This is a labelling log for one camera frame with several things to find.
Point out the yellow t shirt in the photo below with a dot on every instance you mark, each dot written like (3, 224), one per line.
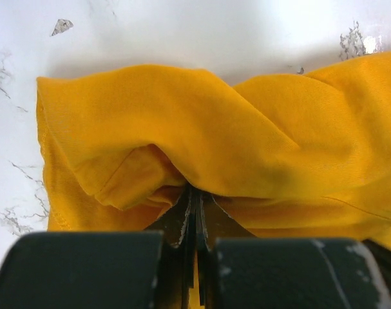
(303, 162)

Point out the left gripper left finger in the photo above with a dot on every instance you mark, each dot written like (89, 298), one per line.
(175, 272)

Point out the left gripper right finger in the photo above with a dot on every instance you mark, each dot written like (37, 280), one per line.
(212, 223)

